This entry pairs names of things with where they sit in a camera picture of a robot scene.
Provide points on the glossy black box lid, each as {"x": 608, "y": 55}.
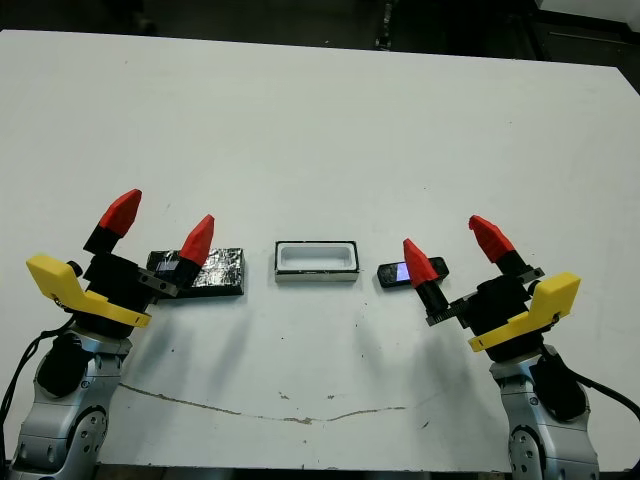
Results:
{"x": 225, "y": 272}

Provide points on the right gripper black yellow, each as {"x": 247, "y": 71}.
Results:
{"x": 500, "y": 305}

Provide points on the white camera box base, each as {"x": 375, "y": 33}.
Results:
{"x": 315, "y": 278}

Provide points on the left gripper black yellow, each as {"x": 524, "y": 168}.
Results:
{"x": 115, "y": 280}

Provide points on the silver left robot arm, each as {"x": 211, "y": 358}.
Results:
{"x": 70, "y": 420}

